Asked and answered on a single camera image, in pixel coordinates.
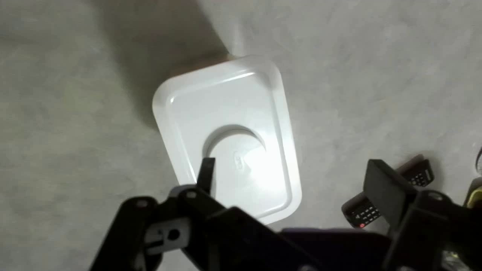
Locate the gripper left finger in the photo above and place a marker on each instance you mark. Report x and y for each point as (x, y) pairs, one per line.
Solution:
(196, 229)

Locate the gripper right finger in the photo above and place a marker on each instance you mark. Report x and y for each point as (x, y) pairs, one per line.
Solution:
(388, 188)

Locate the white container lid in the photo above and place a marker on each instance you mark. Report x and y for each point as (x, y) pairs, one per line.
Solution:
(229, 131)

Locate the black remote control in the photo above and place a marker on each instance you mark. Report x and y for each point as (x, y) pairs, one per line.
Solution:
(359, 212)

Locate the yellow and black object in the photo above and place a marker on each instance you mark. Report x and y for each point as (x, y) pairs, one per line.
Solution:
(475, 195)

